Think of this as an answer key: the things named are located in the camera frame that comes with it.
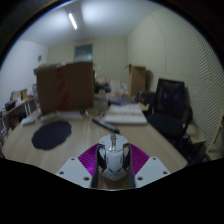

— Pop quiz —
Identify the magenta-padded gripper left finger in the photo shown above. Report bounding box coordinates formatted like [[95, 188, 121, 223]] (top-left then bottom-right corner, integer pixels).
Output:
[[55, 143, 101, 189]]

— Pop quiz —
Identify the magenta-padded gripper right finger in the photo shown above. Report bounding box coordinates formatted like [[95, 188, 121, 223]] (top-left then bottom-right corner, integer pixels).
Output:
[[128, 143, 172, 189]]

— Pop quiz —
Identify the white and black computer mouse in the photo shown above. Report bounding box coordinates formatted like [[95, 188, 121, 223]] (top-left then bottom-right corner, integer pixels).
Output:
[[96, 133, 132, 182]]

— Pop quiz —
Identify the black scalloped mouse pad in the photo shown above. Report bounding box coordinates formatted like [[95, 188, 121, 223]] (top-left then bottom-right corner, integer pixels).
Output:
[[31, 120, 73, 151]]

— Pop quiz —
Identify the white paper sheet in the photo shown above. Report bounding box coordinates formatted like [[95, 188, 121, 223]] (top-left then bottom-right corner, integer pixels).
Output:
[[58, 110, 84, 120]]

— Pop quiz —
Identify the black mesh office chair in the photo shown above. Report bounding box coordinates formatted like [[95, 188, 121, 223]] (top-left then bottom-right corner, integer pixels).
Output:
[[146, 78, 194, 148]]

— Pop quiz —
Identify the open white notebook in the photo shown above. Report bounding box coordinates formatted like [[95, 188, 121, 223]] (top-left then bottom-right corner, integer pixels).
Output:
[[103, 103, 148, 126]]

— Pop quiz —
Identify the small white flat case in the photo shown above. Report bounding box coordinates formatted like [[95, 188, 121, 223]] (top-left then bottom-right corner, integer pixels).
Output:
[[20, 115, 36, 126]]

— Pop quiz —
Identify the clear round plastic container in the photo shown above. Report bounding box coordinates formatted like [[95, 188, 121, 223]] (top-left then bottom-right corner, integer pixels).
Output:
[[93, 97, 109, 114]]

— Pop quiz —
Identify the blue book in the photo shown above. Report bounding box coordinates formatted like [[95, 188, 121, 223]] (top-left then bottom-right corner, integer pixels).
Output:
[[106, 95, 138, 106]]

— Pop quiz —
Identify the large brown cardboard box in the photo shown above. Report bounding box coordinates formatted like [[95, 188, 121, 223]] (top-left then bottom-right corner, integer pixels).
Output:
[[35, 61, 95, 115]]

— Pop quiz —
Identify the cluttered shelf unit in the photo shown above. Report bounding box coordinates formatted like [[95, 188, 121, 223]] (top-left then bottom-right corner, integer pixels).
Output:
[[0, 88, 38, 134]]

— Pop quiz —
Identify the tall open cardboard box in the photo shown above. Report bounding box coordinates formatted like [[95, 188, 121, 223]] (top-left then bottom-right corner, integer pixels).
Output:
[[128, 63, 147, 98]]

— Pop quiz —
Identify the ceiling tube light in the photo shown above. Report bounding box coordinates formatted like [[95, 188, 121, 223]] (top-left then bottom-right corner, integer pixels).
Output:
[[68, 12, 78, 30]]

